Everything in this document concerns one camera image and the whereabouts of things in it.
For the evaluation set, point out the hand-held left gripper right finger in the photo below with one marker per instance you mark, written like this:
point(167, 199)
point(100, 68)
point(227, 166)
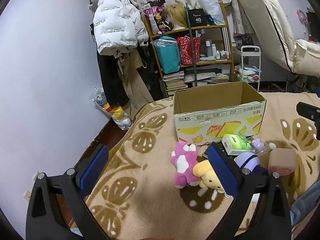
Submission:
point(221, 170)

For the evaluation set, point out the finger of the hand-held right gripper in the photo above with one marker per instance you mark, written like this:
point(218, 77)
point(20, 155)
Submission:
point(308, 113)

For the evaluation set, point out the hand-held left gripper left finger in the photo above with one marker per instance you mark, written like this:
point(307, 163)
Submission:
point(96, 162)

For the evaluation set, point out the yellow plush toy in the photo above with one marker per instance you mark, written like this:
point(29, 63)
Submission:
point(203, 171)

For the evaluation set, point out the dark purple plush doll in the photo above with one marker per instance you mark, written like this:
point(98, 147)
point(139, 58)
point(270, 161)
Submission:
point(246, 160)

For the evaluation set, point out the green tissue pack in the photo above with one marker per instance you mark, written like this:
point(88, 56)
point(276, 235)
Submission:
point(236, 143)

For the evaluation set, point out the pink plush bear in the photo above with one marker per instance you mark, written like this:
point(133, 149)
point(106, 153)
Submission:
point(185, 165)

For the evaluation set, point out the clear packet with purple toy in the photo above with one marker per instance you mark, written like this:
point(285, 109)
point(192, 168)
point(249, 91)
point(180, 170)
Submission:
point(257, 145)

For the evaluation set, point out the printed cardboard box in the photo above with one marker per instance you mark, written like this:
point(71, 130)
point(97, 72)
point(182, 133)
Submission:
point(220, 116)

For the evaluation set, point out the plastic bag of toys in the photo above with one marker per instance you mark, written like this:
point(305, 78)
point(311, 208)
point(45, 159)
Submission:
point(117, 115)

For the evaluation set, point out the white duvet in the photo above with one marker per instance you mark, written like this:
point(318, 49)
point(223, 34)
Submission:
point(307, 57)

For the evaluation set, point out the beige patterned blanket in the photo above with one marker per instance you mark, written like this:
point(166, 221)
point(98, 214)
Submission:
point(150, 180)

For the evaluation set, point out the beige hanging garment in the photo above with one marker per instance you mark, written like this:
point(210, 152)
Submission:
point(132, 90)

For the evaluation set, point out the black coat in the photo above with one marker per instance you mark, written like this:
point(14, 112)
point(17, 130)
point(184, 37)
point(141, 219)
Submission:
point(110, 80)

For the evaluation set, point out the white trolley cart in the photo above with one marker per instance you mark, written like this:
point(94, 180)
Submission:
point(250, 47)

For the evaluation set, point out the person's leg in jeans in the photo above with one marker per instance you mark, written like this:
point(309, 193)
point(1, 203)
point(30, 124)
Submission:
point(306, 202)

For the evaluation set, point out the pile of papers and booklets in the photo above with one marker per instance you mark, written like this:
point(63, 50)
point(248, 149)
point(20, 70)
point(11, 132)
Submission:
point(210, 76)

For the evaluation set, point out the pink round fan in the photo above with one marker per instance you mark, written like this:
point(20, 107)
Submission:
point(302, 17)

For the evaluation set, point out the stack of books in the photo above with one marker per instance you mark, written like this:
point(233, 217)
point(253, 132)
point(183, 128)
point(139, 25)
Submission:
point(173, 82)

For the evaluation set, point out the white mattress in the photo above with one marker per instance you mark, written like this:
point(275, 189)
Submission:
point(265, 17)

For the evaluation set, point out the group of white bottles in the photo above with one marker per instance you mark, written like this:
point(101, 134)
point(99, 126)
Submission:
point(216, 52)

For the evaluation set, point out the green pole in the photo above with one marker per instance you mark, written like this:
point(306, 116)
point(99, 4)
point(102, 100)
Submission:
point(192, 50)

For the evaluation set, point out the teal bag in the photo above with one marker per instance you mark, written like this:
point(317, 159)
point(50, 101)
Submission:
point(168, 57)

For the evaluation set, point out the red gift bag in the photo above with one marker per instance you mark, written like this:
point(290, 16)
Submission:
point(186, 50)

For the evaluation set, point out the wooden shelf unit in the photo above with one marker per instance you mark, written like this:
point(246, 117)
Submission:
point(205, 27)

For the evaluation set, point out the white puffer jacket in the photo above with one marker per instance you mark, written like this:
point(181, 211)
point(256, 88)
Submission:
point(115, 25)

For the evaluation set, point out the clear plastic bag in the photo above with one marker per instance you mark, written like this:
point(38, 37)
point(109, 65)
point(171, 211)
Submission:
point(212, 5)

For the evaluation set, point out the black box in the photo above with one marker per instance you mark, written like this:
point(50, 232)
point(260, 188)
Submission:
point(197, 17)

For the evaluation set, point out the purple and black printed bag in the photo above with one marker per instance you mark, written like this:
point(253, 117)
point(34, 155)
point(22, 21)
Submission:
point(157, 15)

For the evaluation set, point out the blonde wig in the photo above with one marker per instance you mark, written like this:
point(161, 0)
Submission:
point(176, 15)

